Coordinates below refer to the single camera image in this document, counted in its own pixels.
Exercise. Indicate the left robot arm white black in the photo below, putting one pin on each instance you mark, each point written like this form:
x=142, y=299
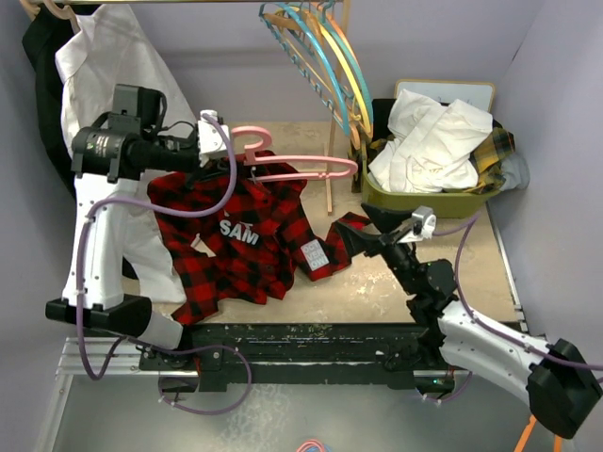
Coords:
x=109, y=158

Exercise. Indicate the black hanging garment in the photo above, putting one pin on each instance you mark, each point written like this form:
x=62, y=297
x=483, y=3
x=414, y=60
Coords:
x=41, y=40

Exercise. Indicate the white hanging shirt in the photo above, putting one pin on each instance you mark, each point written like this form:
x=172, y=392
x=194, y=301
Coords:
x=109, y=49

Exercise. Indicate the pink plastic hanger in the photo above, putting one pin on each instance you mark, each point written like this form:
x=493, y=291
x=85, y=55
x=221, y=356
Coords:
x=335, y=168

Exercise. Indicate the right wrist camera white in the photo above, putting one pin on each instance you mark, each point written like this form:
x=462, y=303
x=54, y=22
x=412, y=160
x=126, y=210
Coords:
x=423, y=225

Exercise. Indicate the orange plastic hanger on rack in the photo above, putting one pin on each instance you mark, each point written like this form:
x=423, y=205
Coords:
x=306, y=66

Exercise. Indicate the grey blue garment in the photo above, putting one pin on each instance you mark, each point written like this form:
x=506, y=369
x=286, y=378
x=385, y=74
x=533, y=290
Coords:
x=515, y=172

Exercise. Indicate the white shirt in basket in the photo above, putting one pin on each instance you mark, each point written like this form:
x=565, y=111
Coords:
x=432, y=144

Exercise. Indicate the yellow plaid shirt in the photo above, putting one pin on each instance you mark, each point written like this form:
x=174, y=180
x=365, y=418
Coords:
x=487, y=160

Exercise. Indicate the green laundry basket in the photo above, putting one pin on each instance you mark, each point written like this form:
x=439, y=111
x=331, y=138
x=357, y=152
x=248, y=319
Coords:
x=443, y=204

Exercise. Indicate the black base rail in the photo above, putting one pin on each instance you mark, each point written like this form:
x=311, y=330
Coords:
x=385, y=354

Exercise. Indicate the orange hanger on floor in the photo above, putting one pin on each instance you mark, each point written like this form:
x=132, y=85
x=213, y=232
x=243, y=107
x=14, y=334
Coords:
x=526, y=433

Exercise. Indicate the wooden clothes rack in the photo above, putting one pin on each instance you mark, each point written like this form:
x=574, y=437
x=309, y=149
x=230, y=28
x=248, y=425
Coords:
x=222, y=56

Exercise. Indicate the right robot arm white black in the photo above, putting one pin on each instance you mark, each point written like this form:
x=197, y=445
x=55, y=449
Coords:
x=553, y=379

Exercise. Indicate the yellow plastic hanger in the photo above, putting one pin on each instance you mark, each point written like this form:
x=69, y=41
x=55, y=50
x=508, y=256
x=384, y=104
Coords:
x=326, y=63

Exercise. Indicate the teal plastic hanger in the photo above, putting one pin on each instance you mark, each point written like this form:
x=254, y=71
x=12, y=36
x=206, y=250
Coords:
x=331, y=33

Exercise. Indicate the blue plastic hanger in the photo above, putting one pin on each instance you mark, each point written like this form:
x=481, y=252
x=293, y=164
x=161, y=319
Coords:
x=311, y=56

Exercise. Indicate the red black plaid shirt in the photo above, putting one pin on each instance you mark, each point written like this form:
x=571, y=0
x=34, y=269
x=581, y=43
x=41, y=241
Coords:
x=251, y=248

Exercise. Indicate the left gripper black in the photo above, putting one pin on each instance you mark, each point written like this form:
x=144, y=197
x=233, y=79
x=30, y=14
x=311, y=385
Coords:
x=196, y=164

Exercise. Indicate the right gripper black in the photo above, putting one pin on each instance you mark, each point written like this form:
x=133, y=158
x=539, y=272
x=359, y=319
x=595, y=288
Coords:
x=357, y=242

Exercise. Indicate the pink blue hangers bottom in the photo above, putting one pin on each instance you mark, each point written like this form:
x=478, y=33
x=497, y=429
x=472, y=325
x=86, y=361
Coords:
x=313, y=445

